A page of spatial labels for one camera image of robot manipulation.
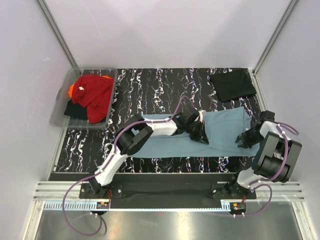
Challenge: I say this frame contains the aluminium frame rail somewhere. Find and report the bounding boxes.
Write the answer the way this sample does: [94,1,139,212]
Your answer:
[33,181,305,202]

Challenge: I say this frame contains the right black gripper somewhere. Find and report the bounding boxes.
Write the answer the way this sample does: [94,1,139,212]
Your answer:
[236,128,264,149]

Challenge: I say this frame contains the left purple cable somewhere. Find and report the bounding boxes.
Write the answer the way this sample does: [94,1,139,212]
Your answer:
[61,96,196,236]

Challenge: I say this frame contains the white slotted cable duct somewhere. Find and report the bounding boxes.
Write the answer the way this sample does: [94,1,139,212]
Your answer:
[44,200,110,211]

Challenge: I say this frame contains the folded black t-shirt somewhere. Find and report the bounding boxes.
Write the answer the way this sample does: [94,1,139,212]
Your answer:
[210,68,257,102]

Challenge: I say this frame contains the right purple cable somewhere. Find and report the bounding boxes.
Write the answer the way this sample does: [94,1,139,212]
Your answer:
[246,121,300,219]

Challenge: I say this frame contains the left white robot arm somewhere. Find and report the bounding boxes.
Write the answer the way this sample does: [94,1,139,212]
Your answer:
[88,108,209,198]

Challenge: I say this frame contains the orange t-shirt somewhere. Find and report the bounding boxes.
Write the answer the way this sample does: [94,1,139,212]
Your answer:
[68,84,75,98]

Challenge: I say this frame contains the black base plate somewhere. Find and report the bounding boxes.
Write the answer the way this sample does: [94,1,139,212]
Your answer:
[79,173,257,211]

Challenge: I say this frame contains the blue t-shirt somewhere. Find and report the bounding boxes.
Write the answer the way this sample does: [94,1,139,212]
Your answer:
[133,107,260,159]

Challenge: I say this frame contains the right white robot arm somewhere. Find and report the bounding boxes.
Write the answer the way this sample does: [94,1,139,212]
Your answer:
[225,110,302,199]

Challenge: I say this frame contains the black t-shirt in bin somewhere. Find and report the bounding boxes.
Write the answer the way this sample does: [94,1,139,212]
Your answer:
[64,100,88,120]

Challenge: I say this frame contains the red t-shirt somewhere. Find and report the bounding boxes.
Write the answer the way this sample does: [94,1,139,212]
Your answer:
[71,74,115,124]

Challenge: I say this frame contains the clear plastic bin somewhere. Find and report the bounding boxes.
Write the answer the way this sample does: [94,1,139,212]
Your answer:
[50,66,118,130]

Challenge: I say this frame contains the purple cable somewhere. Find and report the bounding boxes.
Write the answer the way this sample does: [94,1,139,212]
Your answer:
[61,96,196,236]
[246,121,300,219]

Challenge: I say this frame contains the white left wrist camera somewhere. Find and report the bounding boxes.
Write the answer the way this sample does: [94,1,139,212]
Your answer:
[198,110,207,122]

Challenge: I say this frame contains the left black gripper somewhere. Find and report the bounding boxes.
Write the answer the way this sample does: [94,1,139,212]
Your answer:
[184,120,208,145]

